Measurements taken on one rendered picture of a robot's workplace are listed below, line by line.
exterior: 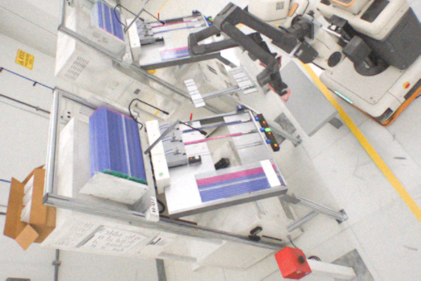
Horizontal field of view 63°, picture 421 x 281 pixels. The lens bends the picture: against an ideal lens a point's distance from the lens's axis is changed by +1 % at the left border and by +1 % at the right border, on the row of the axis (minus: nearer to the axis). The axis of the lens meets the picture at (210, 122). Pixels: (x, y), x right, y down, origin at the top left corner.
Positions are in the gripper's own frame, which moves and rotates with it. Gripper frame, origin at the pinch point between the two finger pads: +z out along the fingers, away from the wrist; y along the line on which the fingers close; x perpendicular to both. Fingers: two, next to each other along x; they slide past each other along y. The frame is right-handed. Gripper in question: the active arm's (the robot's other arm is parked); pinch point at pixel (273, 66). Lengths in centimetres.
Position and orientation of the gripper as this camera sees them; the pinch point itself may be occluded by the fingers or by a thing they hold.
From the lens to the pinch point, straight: 225.1
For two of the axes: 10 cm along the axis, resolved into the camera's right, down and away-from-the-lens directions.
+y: 7.4, 0.6, -6.7
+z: 5.0, 6.1, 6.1
